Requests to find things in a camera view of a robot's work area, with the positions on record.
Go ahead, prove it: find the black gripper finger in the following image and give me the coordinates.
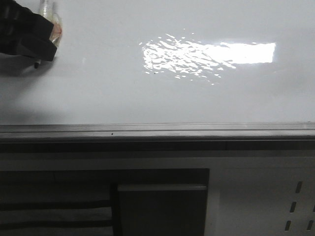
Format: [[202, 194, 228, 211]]
[[0, 0, 57, 61]]

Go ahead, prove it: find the white whiteboard marker black tip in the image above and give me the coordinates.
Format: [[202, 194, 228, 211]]
[[34, 0, 63, 68]]

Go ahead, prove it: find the white glossy whiteboard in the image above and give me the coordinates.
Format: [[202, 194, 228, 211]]
[[0, 0, 315, 125]]

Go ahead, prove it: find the white perforated metal panel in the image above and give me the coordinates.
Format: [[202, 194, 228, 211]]
[[205, 151, 315, 236]]

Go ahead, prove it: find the aluminium whiteboard frame rail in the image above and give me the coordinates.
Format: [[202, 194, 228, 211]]
[[0, 122, 315, 143]]

